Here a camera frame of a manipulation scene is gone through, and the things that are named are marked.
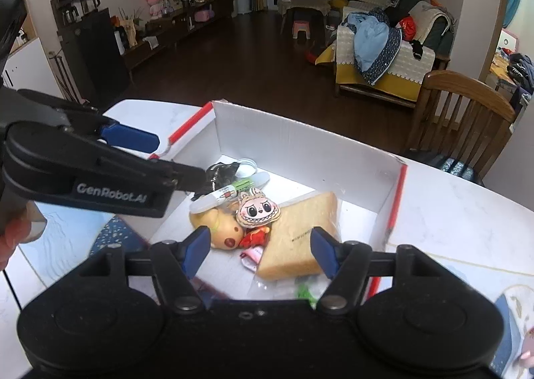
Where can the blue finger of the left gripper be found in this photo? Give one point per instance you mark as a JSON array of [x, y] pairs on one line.
[[183, 178], [122, 136]]

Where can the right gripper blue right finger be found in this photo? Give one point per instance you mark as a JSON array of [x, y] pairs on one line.
[[345, 264]]

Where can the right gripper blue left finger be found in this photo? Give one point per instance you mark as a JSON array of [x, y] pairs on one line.
[[174, 264]]

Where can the black foil packet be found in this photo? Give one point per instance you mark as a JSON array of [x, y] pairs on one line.
[[221, 174]]

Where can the white green glue pen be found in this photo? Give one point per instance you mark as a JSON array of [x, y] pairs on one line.
[[228, 193]]

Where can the yellow round toy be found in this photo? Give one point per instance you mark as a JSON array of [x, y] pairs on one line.
[[226, 233]]

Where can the round white tin lid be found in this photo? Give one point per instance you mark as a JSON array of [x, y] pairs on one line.
[[246, 168]]

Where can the pink white packet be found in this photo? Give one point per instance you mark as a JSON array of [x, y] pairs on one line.
[[251, 258]]

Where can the monster face charm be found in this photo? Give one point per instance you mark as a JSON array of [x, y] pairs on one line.
[[255, 209]]

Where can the red horse keychain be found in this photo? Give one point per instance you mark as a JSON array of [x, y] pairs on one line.
[[255, 237]]

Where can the person left hand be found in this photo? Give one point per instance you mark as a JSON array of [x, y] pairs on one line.
[[25, 226]]

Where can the red cardboard box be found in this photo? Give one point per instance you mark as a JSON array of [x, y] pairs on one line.
[[317, 178]]

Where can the blue table mat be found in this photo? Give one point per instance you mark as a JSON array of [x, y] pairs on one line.
[[71, 236]]

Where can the dark coffee cabinet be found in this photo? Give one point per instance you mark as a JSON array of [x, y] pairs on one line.
[[90, 48]]

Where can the pink plush toy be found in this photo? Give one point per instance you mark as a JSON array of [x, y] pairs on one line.
[[155, 9]]

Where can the wooden chair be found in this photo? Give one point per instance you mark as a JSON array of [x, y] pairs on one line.
[[460, 125]]

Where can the pink stool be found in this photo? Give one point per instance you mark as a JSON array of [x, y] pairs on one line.
[[298, 27]]

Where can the sofa with clothes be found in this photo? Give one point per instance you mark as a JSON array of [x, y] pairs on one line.
[[386, 50]]

